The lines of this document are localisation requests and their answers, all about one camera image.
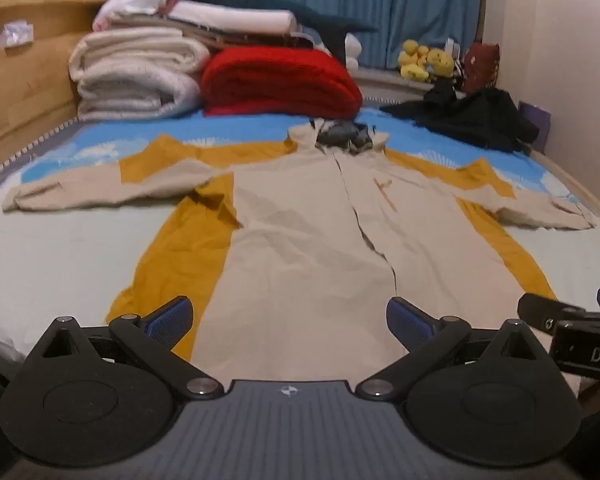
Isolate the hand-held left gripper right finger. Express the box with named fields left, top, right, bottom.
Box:
left=356, top=297, right=563, bottom=402

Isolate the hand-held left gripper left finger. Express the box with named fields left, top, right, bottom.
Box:
left=27, top=296, right=225, bottom=402

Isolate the beige and mustard jacket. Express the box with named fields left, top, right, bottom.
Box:
left=1, top=117, right=598, bottom=366

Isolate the pile of black clothes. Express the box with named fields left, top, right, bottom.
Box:
left=380, top=80, right=540, bottom=154

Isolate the blue and white bed sheet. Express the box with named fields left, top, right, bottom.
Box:
left=0, top=102, right=600, bottom=361

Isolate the grey window ledge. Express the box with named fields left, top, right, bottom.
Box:
left=352, top=67, right=433, bottom=107

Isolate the folded white quilt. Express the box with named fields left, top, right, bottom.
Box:
left=69, top=27, right=212, bottom=122

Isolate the folded red blanket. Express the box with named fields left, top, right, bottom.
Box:
left=200, top=46, right=365, bottom=120

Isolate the yellow plush toy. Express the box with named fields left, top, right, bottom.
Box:
left=425, top=47, right=456, bottom=82
left=399, top=39, right=431, bottom=82

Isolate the wooden headboard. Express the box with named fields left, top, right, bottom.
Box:
left=0, top=0, right=111, bottom=176

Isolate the small white plush toy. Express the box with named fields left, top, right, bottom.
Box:
left=342, top=32, right=364, bottom=72

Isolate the folded white cloth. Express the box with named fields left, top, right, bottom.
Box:
left=167, top=0, right=321, bottom=52

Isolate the blue curtain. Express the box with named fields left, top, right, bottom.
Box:
left=266, top=0, right=488, bottom=72

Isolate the clear plastic bag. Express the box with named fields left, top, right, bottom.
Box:
left=0, top=20, right=35, bottom=52

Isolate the wooden bed rail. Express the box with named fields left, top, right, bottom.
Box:
left=530, top=152, right=600, bottom=238

